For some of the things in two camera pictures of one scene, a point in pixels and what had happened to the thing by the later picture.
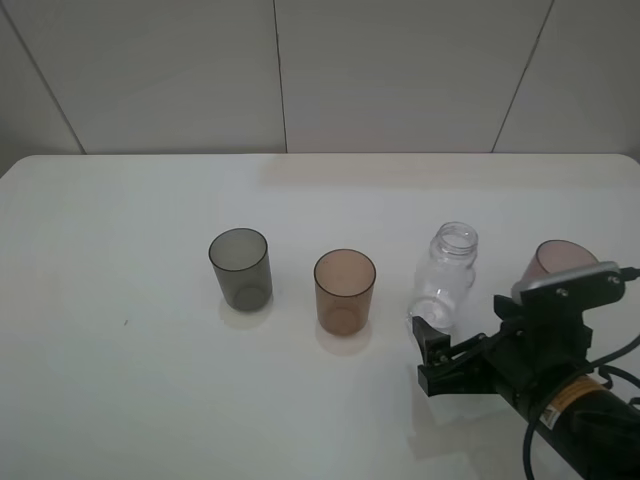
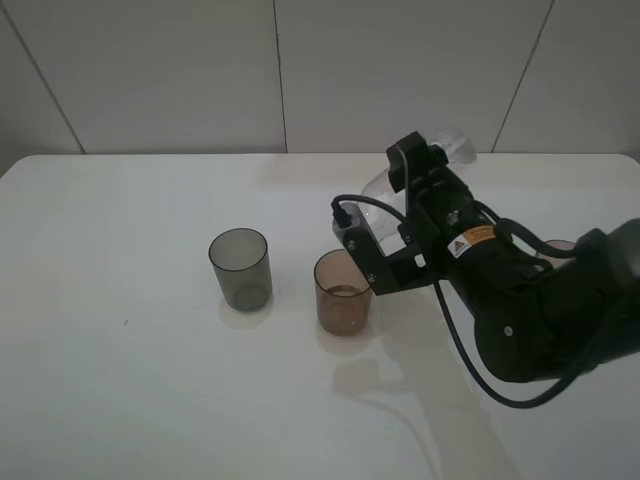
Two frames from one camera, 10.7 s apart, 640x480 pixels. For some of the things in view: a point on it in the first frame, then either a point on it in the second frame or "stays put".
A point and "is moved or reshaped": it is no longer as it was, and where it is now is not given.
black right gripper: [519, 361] → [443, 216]
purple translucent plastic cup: [555, 255] stays put
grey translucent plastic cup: [242, 262] stays put
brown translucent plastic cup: [344, 282] stays put
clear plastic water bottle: [444, 275] is moved or reshaped
